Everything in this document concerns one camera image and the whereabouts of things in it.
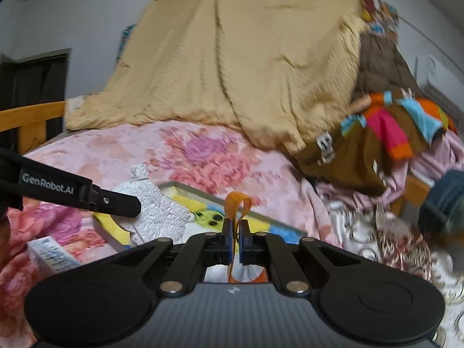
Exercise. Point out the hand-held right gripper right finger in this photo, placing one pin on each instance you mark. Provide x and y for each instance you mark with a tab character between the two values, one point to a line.
244	243

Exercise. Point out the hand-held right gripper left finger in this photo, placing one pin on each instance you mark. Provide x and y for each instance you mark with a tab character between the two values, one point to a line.
229	243

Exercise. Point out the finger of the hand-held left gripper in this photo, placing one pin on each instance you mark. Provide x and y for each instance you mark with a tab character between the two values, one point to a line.
119	205

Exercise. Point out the grey shallow box with cartoon picture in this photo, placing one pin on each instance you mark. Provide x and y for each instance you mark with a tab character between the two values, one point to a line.
203	217

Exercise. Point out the small white milk carton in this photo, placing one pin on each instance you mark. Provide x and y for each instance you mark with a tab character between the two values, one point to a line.
50	255

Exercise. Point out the pink floral bedsheet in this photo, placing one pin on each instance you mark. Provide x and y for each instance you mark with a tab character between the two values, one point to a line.
203	152

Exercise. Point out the dark door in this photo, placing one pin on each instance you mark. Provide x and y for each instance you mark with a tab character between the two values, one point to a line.
40	79

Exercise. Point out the brown multicoloured printed cloth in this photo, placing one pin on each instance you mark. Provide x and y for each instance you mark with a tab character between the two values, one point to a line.
348	163

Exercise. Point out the cream ornate patterned quilt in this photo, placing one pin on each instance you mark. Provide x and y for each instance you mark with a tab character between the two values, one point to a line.
398	246

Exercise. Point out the lilac cloth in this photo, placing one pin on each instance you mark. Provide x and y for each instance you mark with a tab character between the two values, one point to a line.
395	185

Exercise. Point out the yellow dotted blanket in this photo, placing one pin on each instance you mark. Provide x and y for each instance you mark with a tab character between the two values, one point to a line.
224	61

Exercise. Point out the blue jeans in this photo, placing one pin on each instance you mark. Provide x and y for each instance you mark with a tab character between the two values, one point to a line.
442	199

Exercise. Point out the brown quilted jacket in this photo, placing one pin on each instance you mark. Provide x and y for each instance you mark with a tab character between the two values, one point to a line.
384	69

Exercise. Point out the white air conditioner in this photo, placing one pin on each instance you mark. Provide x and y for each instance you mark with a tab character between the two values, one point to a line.
431	70

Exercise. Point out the wooden bed frame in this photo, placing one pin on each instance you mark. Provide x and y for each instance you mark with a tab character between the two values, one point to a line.
32	114

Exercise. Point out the colourful wall poster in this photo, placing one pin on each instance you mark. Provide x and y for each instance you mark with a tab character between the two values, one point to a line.
380	18

